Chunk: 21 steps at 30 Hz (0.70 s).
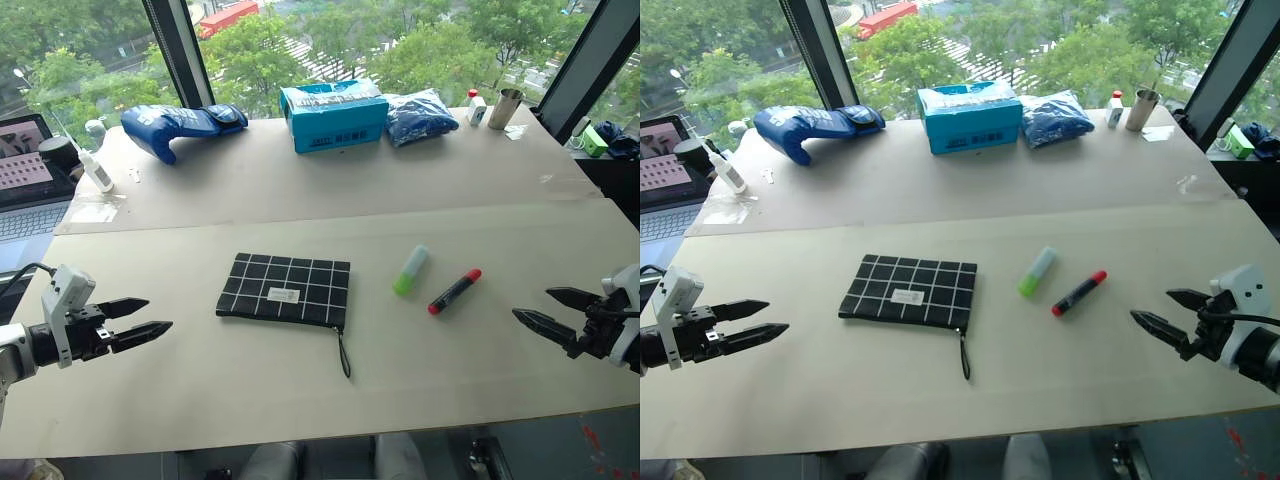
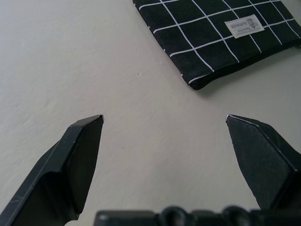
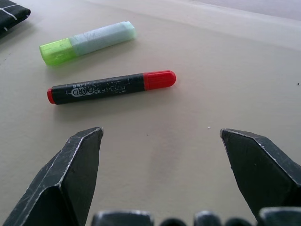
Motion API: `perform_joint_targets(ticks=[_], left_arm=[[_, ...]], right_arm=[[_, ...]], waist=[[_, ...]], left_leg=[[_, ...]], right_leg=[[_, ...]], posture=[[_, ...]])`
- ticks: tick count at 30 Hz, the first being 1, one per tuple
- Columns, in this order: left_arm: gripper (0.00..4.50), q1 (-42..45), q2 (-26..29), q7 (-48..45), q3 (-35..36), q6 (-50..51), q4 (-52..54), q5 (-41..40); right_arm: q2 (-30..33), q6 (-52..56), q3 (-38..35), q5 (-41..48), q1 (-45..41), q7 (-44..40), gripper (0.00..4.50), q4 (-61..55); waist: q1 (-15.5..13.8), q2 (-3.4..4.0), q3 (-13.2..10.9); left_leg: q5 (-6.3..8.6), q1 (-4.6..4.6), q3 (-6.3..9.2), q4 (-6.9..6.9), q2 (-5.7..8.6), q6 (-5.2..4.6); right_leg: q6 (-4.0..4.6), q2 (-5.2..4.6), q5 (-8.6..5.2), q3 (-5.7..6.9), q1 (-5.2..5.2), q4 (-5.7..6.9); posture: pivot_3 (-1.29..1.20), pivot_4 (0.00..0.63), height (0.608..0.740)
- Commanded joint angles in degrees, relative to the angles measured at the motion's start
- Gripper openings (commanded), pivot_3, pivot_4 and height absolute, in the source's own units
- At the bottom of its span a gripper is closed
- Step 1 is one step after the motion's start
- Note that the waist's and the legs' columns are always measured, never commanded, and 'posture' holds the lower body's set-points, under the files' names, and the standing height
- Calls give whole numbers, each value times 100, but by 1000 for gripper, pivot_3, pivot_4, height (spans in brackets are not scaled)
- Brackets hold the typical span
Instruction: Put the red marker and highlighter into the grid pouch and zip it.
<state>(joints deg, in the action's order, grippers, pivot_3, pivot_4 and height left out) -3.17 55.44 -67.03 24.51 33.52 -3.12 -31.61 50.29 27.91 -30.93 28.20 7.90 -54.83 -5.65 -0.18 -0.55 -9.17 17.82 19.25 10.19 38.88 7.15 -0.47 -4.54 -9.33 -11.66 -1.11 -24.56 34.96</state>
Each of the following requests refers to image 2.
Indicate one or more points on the black white-grid fabric pouch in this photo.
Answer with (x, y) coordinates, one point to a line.
(211, 40)

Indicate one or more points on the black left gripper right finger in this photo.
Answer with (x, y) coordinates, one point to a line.
(263, 164)

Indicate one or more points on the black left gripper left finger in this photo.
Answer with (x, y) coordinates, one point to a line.
(70, 169)

